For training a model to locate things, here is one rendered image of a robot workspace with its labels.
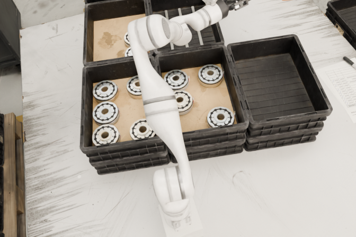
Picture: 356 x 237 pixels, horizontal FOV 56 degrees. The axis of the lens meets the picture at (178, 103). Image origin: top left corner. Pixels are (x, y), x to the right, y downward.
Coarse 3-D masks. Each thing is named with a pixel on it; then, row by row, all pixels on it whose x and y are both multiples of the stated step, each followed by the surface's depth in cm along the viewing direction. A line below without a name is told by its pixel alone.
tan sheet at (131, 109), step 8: (112, 80) 146; (120, 80) 146; (120, 88) 143; (120, 96) 141; (128, 96) 141; (96, 104) 140; (120, 104) 139; (128, 104) 138; (136, 104) 138; (120, 112) 136; (128, 112) 136; (136, 112) 136; (144, 112) 136; (120, 120) 134; (128, 120) 134; (136, 120) 134; (96, 128) 133; (120, 128) 132; (128, 128) 132; (128, 136) 130
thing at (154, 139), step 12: (120, 60) 139; (132, 60) 139; (84, 72) 137; (84, 84) 133; (84, 96) 130; (84, 108) 127; (84, 120) 124; (84, 132) 121; (108, 144) 117; (120, 144) 117; (132, 144) 117; (144, 144) 118
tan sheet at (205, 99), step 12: (192, 72) 146; (192, 84) 142; (192, 96) 138; (204, 96) 138; (216, 96) 137; (228, 96) 137; (192, 108) 135; (204, 108) 134; (228, 108) 134; (180, 120) 132; (192, 120) 132; (204, 120) 131
